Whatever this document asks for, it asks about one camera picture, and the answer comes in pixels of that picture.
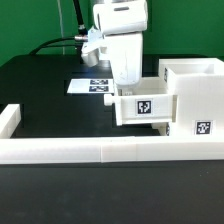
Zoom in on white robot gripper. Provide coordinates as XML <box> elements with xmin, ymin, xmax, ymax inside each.
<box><xmin>81</xmin><ymin>2</ymin><xmax>148</xmax><ymax>86</ymax></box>

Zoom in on white drawer box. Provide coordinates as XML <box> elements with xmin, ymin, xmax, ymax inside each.
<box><xmin>104</xmin><ymin>77</ymin><xmax>175</xmax><ymax>126</ymax></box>
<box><xmin>152</xmin><ymin>122</ymin><xmax>170</xmax><ymax>136</ymax></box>

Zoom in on white drawer cabinet frame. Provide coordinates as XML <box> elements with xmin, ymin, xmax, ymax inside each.
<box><xmin>158</xmin><ymin>58</ymin><xmax>224</xmax><ymax>137</ymax></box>

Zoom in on white front drawer box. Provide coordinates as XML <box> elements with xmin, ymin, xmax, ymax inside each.
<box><xmin>152</xmin><ymin>122</ymin><xmax>170</xmax><ymax>136</ymax></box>

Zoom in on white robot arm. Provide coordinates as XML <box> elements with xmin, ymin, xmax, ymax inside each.
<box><xmin>81</xmin><ymin>0</ymin><xmax>148</xmax><ymax>88</ymax></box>

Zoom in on white fiducial marker sheet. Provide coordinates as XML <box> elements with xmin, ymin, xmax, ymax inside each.
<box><xmin>67</xmin><ymin>79</ymin><xmax>114</xmax><ymax>94</ymax></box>

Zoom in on white U-shaped table fence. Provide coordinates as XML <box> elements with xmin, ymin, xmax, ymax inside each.
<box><xmin>0</xmin><ymin>104</ymin><xmax>224</xmax><ymax>164</ymax></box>

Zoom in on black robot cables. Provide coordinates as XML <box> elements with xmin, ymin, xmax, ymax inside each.
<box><xmin>28</xmin><ymin>0</ymin><xmax>89</xmax><ymax>56</ymax></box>

